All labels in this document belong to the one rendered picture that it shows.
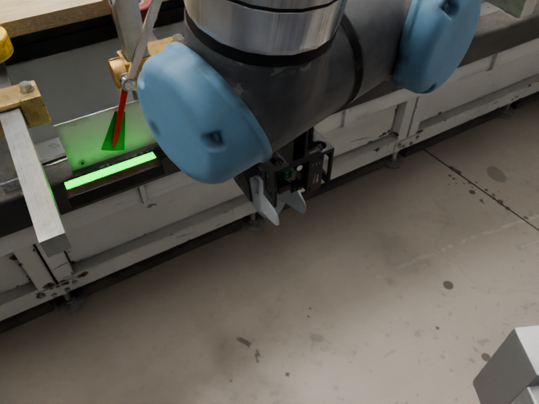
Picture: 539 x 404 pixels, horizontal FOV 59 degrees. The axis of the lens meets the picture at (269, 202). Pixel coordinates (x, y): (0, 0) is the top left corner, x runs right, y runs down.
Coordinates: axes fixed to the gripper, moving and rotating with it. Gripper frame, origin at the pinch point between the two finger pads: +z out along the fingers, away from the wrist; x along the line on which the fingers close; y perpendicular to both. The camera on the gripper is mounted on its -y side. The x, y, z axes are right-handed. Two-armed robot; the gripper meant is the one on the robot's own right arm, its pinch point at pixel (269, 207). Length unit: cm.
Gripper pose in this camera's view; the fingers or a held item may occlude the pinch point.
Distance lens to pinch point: 60.9
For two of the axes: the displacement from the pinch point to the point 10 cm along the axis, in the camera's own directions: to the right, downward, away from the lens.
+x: 8.7, -3.7, 3.4
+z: 0.0, 6.8, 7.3
